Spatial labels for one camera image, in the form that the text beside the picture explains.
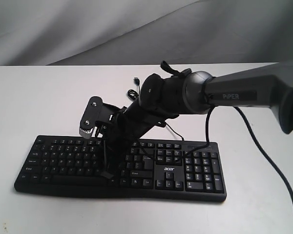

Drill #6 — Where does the black USB cable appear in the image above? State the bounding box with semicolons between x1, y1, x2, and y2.
127;77;186;142

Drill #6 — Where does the grey backdrop cloth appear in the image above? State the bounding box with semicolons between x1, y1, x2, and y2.
0;0;293;66

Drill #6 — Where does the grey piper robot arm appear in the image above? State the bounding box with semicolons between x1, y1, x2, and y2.
100;60;293;178

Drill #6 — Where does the black acer keyboard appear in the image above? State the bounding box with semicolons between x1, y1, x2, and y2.
14;136;227;202

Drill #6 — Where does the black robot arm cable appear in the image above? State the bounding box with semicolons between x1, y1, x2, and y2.
136;94;293;234

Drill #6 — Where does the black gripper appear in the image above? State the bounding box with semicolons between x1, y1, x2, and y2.
97;100;165;179

